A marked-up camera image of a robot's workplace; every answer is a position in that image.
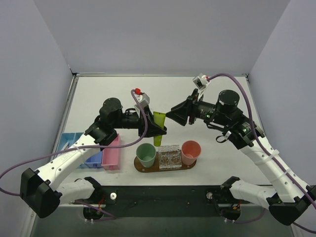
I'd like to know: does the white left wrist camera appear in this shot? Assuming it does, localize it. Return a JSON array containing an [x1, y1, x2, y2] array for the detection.
[[133, 88, 150, 113]]

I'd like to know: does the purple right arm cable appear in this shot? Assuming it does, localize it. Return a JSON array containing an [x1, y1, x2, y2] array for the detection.
[[208, 73, 316, 233]]

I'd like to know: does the pink plastic bin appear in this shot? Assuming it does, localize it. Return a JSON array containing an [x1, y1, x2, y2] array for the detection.
[[102, 148, 120, 171]]

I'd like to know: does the green toothpaste tube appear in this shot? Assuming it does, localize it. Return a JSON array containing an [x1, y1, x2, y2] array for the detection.
[[154, 112, 166, 147]]

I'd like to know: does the green plastic cup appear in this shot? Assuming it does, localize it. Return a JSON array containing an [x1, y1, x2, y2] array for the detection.
[[136, 143, 156, 168]]

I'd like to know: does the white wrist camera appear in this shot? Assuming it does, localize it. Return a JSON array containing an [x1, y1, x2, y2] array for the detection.
[[193, 74, 209, 94], [133, 88, 150, 113]]

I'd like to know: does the oval wooden tray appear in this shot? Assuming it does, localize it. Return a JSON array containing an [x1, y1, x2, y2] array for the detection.
[[133, 155, 198, 174]]

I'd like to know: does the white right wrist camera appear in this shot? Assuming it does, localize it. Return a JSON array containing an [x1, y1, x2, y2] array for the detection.
[[193, 74, 209, 94]]

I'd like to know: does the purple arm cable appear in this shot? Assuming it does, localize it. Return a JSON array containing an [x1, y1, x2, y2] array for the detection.
[[0, 90, 149, 222], [208, 73, 316, 233]]

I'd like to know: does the coral plastic cup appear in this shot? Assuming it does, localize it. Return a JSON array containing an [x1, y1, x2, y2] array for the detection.
[[181, 141, 201, 165]]

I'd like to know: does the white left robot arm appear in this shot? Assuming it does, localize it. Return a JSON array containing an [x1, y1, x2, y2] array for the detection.
[[20, 98, 167, 218]]

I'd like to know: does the white toothbrush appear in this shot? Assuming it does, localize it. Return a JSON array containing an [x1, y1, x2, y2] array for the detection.
[[62, 142, 69, 150]]

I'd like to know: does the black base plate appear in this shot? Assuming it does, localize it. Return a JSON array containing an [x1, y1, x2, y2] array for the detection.
[[82, 185, 242, 218]]

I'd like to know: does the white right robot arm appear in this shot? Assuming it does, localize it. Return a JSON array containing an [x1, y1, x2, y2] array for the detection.
[[166, 89, 316, 226]]

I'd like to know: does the clear crystal toothbrush holder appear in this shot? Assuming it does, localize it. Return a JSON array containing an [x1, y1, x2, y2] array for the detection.
[[158, 145, 182, 170]]

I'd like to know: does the light blue plastic bin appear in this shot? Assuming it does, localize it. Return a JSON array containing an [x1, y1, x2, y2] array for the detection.
[[57, 132, 83, 151]]

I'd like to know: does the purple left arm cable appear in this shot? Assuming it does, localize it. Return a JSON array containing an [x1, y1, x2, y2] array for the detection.
[[0, 90, 149, 222]]

